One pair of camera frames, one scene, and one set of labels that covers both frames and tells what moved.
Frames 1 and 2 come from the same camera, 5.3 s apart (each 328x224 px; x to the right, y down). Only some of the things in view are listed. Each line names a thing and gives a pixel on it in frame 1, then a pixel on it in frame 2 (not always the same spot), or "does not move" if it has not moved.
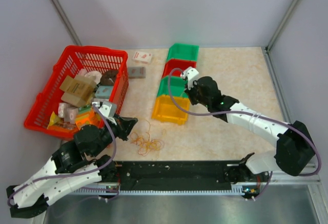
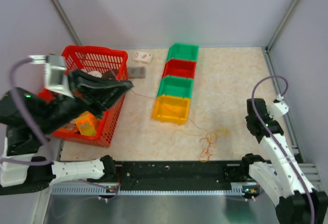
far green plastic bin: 183,51 does not move
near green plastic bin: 173,86 does not move
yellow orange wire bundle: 146,144 → 211,139
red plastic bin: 176,67 does not move
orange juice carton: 91,118 does not move
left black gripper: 125,125 → 98,100
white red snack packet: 142,57 does not move
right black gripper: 189,92 → 269,117
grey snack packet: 137,72 does not move
